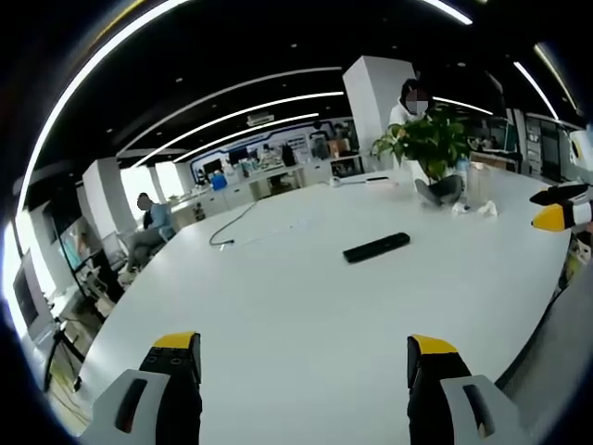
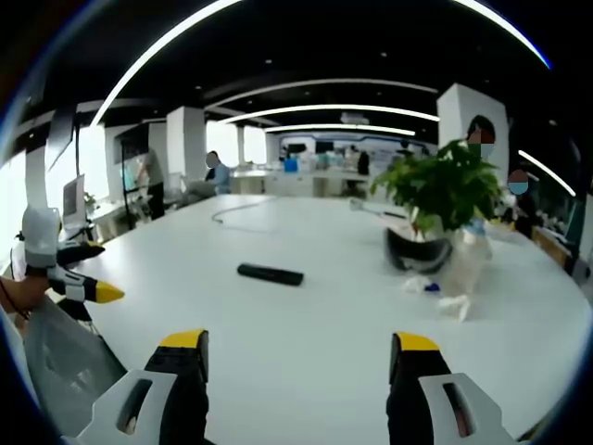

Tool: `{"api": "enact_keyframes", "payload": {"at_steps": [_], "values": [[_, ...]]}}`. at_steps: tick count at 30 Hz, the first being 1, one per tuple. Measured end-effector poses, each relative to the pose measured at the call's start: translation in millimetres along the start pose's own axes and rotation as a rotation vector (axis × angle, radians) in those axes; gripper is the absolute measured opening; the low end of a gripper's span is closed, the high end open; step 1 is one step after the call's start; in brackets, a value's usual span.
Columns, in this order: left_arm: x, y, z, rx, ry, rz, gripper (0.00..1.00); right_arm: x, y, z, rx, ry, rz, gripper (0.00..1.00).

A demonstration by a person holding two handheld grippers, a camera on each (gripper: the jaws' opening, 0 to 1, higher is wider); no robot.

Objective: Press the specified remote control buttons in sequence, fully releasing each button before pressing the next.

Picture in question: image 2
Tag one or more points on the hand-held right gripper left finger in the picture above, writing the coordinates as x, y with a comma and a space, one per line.
183, 394

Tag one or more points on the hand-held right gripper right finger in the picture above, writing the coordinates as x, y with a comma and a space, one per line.
417, 398

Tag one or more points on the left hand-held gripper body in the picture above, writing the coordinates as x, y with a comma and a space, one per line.
41, 236

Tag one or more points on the black remote control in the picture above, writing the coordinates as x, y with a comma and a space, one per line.
271, 275

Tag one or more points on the person's left hand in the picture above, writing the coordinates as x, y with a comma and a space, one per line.
23, 294

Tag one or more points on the computer monitor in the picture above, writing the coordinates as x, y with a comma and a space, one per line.
71, 199

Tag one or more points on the small green desk plant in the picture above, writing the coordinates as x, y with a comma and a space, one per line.
90, 203

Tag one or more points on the black floor stand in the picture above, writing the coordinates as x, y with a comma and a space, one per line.
124, 185

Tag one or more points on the crumpled white paper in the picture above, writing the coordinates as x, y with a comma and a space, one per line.
451, 306

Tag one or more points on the small blue object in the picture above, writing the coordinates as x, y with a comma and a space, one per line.
433, 288

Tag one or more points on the open laptop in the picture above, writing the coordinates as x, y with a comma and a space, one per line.
199, 187

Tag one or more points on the black curved headset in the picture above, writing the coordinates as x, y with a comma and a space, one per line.
417, 259

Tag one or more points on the clear plastic bottle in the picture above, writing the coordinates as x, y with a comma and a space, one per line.
468, 264

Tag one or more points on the white flat device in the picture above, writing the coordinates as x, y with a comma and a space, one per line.
366, 206

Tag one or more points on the green potted plant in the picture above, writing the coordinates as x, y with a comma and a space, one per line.
440, 185

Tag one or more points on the blue box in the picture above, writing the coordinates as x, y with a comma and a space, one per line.
290, 165

